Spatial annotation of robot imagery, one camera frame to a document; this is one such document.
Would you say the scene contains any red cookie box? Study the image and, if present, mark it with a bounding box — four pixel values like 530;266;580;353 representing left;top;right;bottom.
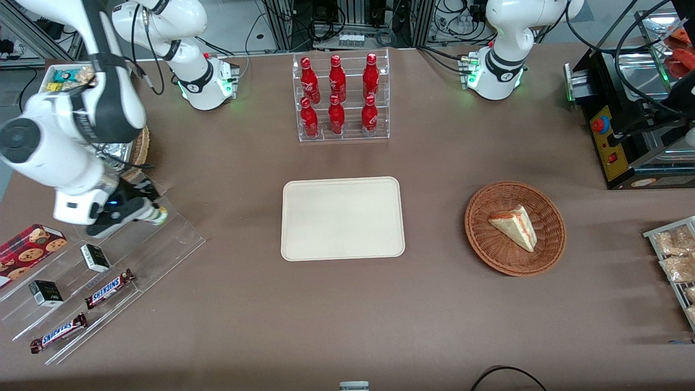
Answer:
0;223;68;289

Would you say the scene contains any wicker basket holding foil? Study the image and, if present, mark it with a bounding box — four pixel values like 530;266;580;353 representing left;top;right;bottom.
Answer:
121;125;151;183

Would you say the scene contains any small black box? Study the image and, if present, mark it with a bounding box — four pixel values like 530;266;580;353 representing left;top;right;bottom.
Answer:
28;280;65;308
80;244;112;273

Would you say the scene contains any green-lid yogurt cup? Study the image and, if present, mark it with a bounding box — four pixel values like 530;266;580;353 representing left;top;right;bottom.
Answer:
136;204;169;226

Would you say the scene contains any white plastic bin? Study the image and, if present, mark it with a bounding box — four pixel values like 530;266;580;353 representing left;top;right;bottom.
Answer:
39;64;99;94

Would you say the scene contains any wrapped triangle sandwich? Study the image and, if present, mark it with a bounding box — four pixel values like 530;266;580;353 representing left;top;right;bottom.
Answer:
488;205;538;253

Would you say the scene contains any black cable loop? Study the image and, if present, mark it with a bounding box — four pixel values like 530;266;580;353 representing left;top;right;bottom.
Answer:
470;366;549;391

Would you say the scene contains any cream plastic tray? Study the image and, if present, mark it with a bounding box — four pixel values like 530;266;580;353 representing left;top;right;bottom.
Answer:
281;176;406;262

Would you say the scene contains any snickers bar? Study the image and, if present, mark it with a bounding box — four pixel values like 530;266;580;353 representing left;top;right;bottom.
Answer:
30;313;89;355
84;268;136;310

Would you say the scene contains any round brown wicker basket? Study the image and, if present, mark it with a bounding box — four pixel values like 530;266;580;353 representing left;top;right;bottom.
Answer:
465;181;567;277

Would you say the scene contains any aluminium foil container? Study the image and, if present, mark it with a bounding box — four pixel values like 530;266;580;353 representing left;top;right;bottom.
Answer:
94;140;136;170

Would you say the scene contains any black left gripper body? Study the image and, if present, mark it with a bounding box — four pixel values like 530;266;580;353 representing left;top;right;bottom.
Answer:
668;68;695;118

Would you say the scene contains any red cola bottle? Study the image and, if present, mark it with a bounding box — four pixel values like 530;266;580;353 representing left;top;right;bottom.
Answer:
300;56;321;105
361;94;379;136
328;54;348;103
300;97;320;138
362;53;381;99
328;94;346;136

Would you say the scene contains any tray of packaged snacks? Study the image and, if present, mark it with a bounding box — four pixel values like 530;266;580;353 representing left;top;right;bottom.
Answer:
643;216;695;332

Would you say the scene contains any black yellow food warmer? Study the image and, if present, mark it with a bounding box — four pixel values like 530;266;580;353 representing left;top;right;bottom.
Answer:
564;8;695;191

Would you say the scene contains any clear acrylic bottle rack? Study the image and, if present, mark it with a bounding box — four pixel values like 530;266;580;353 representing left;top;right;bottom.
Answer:
292;48;390;143

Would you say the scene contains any clear acrylic stepped display stand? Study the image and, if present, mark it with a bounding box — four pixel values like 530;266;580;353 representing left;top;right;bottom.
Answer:
0;174;207;365

